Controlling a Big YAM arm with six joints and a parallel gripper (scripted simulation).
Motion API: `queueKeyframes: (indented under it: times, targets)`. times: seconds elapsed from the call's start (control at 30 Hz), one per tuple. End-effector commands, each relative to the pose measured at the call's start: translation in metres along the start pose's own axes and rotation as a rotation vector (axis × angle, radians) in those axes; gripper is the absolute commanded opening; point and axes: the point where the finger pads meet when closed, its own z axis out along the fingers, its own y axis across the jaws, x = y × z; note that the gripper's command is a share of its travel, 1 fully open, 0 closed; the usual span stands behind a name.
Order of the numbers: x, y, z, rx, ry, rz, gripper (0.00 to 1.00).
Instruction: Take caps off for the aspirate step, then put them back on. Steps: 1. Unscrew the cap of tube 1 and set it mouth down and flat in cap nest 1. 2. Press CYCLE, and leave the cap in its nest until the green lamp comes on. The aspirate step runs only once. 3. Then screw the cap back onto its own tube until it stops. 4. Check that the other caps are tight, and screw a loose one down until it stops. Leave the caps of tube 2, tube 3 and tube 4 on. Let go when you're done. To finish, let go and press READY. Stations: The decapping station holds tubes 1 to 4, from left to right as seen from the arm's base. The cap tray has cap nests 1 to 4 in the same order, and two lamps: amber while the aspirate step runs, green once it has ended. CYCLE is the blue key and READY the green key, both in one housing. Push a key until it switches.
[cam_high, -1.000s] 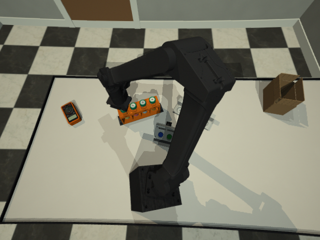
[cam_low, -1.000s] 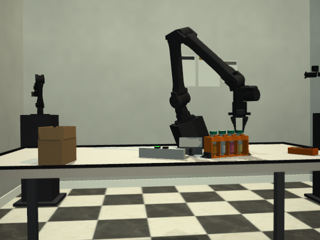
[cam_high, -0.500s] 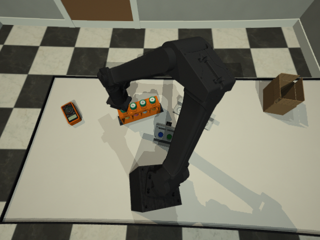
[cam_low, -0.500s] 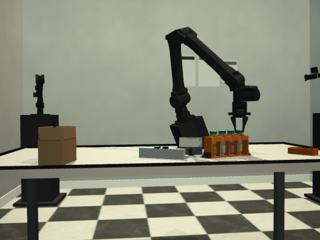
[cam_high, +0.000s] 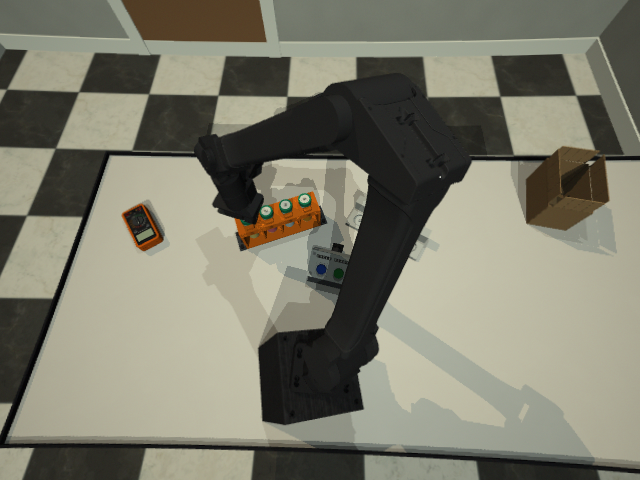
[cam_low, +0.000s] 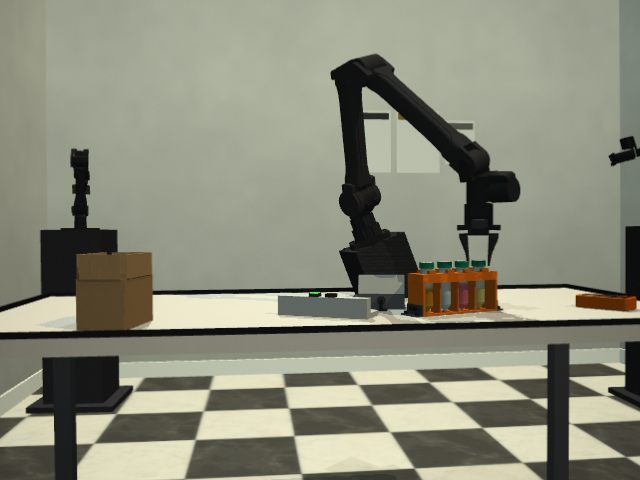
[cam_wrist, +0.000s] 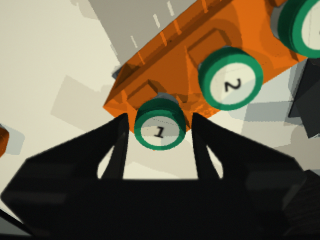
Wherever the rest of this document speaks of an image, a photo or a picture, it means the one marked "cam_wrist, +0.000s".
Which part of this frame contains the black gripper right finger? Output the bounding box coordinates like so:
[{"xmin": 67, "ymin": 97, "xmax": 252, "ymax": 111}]
[{"xmin": 191, "ymin": 112, "xmax": 307, "ymax": 212}]

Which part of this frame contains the grey key housing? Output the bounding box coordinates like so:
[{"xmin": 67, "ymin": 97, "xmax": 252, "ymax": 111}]
[{"xmin": 288, "ymin": 58, "xmax": 320, "ymax": 139}]

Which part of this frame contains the orange digital multimeter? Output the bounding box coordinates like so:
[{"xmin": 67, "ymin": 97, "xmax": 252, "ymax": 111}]
[{"xmin": 0, "ymin": 127, "xmax": 9, "ymax": 157}]

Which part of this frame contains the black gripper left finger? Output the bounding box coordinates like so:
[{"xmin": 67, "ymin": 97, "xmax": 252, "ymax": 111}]
[{"xmin": 14, "ymin": 113, "xmax": 129, "ymax": 179}]

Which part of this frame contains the green screw cap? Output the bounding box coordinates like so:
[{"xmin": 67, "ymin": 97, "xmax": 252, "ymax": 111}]
[
  {"xmin": 277, "ymin": 0, "xmax": 320, "ymax": 58},
  {"xmin": 134, "ymin": 98, "xmax": 186, "ymax": 151},
  {"xmin": 198, "ymin": 47, "xmax": 264, "ymax": 111}
]

